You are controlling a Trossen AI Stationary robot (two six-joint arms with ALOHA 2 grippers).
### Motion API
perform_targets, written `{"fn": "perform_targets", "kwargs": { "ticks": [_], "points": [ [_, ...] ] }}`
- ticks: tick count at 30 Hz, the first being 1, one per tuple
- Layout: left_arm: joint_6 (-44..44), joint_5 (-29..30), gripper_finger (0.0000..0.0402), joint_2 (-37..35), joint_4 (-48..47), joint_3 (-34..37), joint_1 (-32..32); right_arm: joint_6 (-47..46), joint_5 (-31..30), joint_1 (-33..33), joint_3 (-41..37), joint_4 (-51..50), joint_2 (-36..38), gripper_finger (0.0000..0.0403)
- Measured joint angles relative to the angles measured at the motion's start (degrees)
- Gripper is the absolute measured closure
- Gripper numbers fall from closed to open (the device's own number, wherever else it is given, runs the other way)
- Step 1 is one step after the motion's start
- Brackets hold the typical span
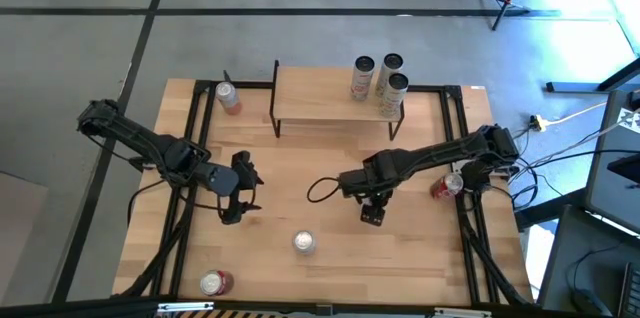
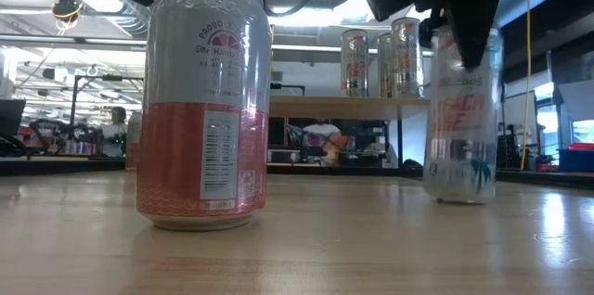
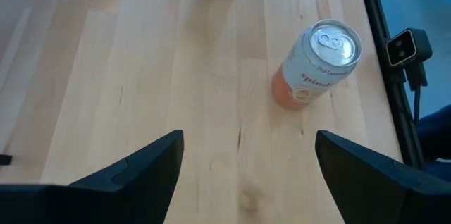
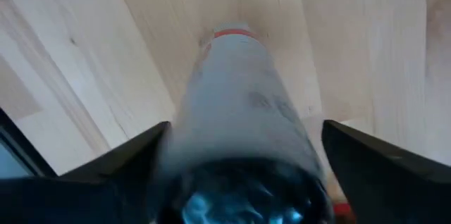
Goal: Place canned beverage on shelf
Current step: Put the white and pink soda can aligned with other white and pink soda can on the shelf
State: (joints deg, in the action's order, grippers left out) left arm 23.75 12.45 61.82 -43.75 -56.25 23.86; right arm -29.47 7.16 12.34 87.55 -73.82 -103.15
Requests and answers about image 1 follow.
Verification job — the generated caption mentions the orange and white seltzer can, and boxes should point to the orange and white seltzer can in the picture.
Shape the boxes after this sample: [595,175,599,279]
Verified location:
[292,229,317,257]

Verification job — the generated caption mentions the white tall can yellow print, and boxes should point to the white tall can yellow print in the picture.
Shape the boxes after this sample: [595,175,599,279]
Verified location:
[374,52,405,99]
[378,72,410,119]

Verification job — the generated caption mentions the black stand foot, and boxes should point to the black stand foot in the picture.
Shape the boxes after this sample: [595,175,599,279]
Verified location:
[544,57,640,94]

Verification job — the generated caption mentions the white Celsius peach can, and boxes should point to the white Celsius peach can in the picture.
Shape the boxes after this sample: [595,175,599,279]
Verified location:
[349,55,376,103]

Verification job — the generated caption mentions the black white fiducial tag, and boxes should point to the black white fiducial tag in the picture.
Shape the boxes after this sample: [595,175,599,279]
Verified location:
[617,106,640,134]

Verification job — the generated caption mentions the grey desk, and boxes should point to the grey desk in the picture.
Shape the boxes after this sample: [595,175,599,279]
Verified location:
[584,90,640,234]
[537,205,640,315]

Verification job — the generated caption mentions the wooden shelf black metal legs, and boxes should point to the wooden shelf black metal legs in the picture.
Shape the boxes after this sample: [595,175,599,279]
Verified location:
[269,60,405,142]

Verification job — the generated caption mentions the pink beverage can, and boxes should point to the pink beverage can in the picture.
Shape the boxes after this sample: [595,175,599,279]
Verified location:
[214,81,244,117]

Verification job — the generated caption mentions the black aluminium station frame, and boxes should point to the black aluminium station frame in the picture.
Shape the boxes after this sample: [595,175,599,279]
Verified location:
[112,79,531,309]

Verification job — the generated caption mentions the red soda can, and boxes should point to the red soda can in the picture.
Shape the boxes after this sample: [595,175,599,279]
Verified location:
[199,269,235,298]
[430,172,465,201]

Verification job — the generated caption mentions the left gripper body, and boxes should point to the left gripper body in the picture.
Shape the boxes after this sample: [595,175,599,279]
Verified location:
[219,150,254,226]

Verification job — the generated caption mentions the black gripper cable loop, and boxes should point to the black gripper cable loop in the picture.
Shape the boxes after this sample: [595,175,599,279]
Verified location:
[306,176,346,204]

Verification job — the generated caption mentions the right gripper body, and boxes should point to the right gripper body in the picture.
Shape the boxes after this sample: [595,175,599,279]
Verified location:
[352,180,399,208]

